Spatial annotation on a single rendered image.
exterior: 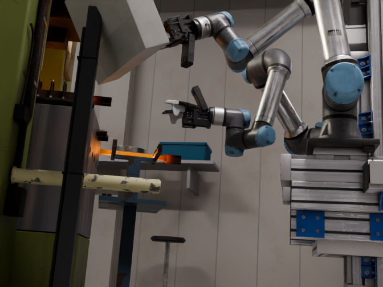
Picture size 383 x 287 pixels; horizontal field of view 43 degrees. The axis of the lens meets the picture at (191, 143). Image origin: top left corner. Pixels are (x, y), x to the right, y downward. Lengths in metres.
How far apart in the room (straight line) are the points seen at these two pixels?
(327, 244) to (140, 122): 3.82
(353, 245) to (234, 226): 3.22
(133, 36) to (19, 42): 0.43
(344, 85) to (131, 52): 0.67
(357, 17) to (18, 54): 1.32
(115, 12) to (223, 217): 3.76
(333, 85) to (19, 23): 0.98
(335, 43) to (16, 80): 1.00
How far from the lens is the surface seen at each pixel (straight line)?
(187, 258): 4.96
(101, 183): 1.49
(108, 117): 5.28
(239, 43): 1.69
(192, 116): 1.93
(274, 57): 2.04
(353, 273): 1.87
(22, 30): 1.61
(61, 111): 1.80
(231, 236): 4.90
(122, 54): 1.37
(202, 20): 1.70
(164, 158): 2.53
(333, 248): 1.75
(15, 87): 1.54
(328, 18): 1.71
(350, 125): 1.70
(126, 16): 1.31
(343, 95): 1.58
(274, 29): 1.85
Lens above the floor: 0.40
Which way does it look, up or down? 14 degrees up
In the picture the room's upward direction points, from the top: 4 degrees clockwise
